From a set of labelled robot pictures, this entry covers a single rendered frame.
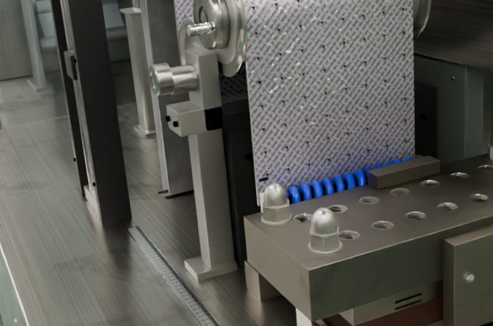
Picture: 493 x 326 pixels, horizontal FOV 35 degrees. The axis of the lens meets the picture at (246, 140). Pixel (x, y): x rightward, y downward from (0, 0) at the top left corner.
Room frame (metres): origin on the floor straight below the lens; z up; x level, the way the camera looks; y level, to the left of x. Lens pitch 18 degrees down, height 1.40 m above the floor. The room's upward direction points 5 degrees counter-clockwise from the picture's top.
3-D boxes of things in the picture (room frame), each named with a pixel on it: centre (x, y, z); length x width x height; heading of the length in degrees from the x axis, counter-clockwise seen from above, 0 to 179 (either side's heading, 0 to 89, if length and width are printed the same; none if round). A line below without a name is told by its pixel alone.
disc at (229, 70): (0.95, 0.02, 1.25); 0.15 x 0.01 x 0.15; 23
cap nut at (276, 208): (0.83, -0.03, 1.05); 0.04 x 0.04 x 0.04
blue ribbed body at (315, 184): (0.92, -0.13, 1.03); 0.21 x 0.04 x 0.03; 113
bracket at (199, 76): (0.97, 0.07, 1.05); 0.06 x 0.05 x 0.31; 113
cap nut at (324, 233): (0.74, -0.07, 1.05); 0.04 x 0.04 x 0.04
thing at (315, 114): (0.94, -0.12, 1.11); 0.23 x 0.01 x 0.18; 113
